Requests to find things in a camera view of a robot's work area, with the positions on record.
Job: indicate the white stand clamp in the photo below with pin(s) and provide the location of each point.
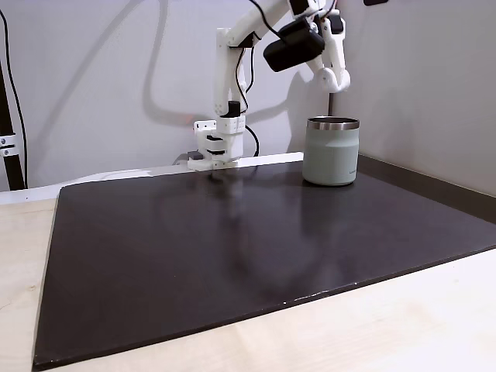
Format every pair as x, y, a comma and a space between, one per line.
7, 144

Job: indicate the black stand pole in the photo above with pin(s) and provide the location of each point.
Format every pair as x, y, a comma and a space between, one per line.
8, 124

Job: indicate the black table mat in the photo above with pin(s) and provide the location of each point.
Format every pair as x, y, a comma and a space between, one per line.
232, 252

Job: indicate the white table edge rail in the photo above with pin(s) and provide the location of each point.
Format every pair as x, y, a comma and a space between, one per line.
116, 174

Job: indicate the grey-green metal-rimmed cup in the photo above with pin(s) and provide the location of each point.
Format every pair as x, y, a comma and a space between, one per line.
331, 155

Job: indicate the black wall fixture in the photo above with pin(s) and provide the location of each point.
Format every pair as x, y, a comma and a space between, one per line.
375, 2

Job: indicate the black camera box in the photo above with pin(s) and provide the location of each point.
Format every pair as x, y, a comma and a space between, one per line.
293, 44

